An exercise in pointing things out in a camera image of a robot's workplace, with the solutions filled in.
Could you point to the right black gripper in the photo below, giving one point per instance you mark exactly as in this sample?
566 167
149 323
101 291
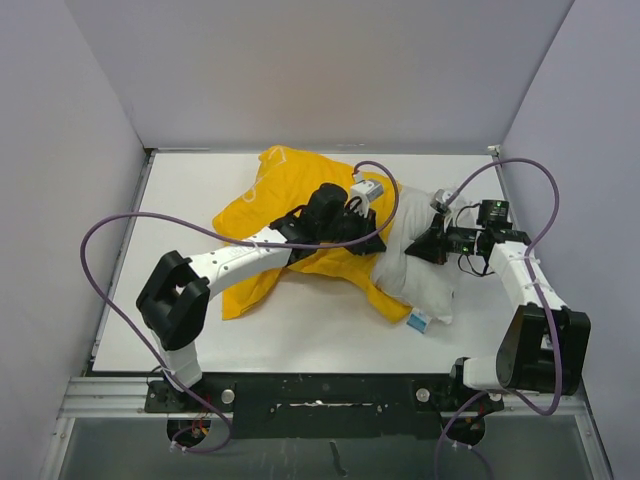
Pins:
432 246

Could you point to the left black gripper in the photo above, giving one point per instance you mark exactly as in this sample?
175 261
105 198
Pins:
371 246

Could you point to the white pillow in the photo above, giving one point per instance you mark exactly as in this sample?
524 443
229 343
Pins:
414 282

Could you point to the yellow printed pillowcase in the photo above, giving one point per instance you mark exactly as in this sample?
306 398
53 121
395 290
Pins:
300 194

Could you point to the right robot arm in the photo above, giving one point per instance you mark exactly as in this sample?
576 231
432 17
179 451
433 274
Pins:
545 344

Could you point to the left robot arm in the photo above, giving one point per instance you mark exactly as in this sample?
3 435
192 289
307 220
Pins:
174 300

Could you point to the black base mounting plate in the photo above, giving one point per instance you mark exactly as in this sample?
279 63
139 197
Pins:
328 406

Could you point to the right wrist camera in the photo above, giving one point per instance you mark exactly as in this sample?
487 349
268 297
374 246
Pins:
442 201

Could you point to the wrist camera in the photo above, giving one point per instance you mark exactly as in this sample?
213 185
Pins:
442 201
364 191

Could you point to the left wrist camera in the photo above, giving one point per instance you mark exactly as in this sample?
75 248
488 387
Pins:
364 191

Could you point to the aluminium frame rail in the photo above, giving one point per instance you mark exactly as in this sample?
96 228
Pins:
104 432

